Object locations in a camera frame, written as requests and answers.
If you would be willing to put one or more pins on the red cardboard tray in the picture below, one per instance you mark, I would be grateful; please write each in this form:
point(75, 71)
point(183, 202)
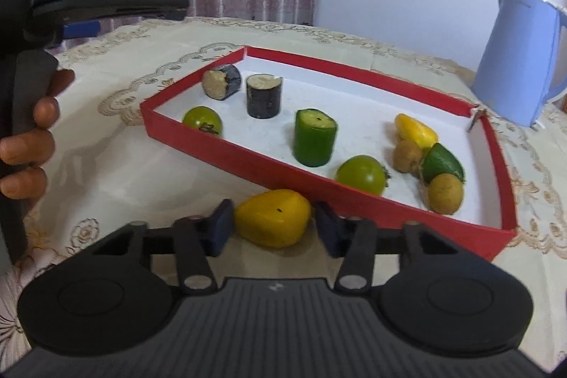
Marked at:
point(248, 159)

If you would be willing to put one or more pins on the person's left hand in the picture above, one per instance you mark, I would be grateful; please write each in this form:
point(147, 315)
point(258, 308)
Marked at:
point(26, 147)

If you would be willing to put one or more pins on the cucumber end piece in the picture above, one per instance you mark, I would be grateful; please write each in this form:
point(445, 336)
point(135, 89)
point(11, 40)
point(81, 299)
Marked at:
point(443, 163)

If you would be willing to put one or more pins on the large yellow pepper piece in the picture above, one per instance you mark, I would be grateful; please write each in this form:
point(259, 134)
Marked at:
point(270, 218)

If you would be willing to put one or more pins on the blue electric kettle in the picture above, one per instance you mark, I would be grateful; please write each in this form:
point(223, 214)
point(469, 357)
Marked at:
point(518, 59)

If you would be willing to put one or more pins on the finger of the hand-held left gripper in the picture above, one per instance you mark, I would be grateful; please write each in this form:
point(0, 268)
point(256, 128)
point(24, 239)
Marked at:
point(82, 30)

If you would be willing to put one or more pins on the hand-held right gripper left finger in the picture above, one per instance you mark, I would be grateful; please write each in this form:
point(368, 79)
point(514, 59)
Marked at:
point(221, 227)

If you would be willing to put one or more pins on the short eggplant piece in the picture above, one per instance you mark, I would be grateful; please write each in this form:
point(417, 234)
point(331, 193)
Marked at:
point(223, 83)

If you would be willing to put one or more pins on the cream embroidered tablecloth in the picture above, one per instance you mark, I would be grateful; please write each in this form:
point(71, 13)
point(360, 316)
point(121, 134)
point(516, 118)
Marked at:
point(133, 165)

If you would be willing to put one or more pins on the small yellow pepper piece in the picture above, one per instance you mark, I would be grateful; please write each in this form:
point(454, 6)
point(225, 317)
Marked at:
point(416, 130)

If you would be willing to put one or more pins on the green tomato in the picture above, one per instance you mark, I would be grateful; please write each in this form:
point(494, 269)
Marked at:
point(199, 119)
point(359, 174)

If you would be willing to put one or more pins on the notched eggplant piece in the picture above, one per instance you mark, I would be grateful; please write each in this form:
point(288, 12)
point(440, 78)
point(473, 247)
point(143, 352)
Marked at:
point(263, 101)

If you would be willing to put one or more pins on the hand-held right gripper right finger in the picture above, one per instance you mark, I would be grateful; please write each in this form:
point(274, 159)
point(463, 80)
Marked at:
point(330, 229)

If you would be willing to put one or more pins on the brown kiwi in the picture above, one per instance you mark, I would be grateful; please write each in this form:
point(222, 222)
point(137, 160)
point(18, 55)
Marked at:
point(445, 194)
point(405, 156)

